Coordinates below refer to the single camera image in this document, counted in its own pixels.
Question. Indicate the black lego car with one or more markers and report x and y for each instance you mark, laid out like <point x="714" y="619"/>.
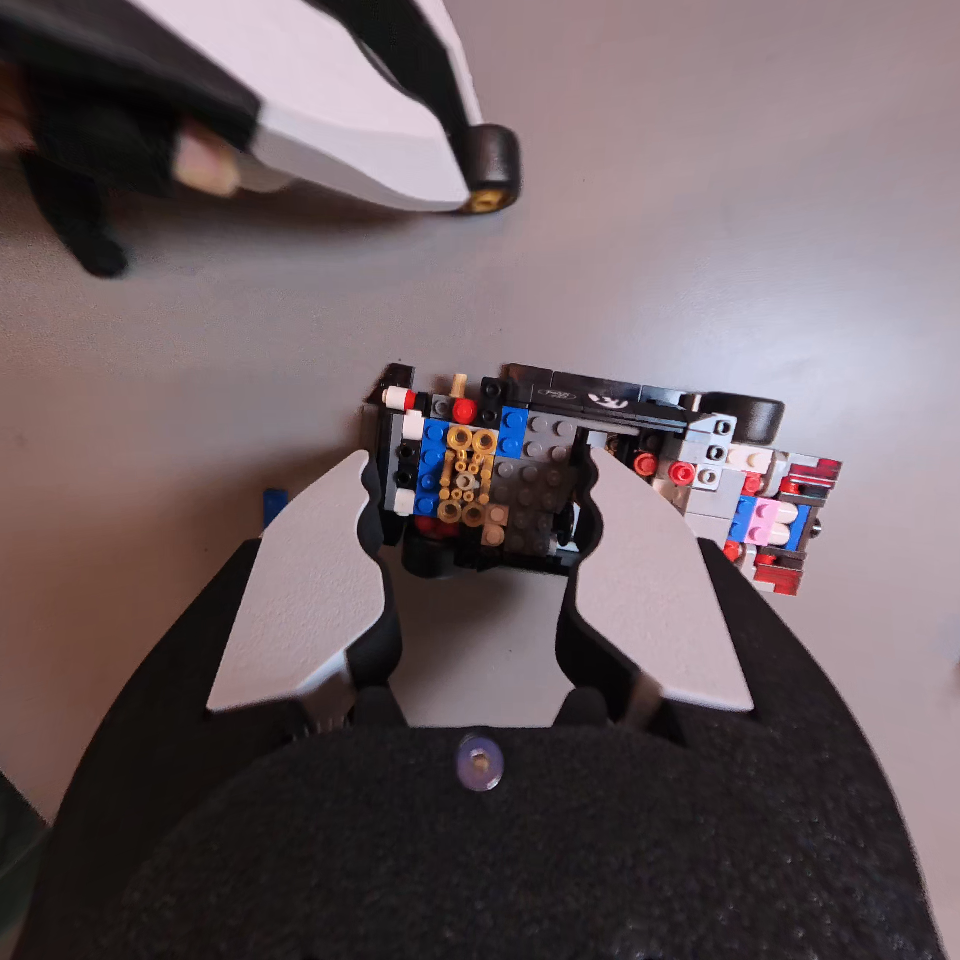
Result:
<point x="540" y="480"/>

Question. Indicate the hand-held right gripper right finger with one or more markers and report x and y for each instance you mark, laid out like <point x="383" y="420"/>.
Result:
<point x="652" y="600"/>

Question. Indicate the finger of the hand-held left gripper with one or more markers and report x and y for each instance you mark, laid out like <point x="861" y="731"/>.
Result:
<point x="454" y="45"/>
<point x="337" y="112"/>

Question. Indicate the person's left hand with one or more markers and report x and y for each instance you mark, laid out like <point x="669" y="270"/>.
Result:
<point x="206" y="161"/>

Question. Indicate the small blue lego piece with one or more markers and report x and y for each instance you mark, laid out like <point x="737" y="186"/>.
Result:
<point x="274" y="506"/>

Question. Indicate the black lego wheel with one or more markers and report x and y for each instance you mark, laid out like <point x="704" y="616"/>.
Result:
<point x="495" y="161"/>

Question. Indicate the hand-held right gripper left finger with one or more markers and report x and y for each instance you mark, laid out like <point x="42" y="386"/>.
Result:
<point x="307" y="600"/>

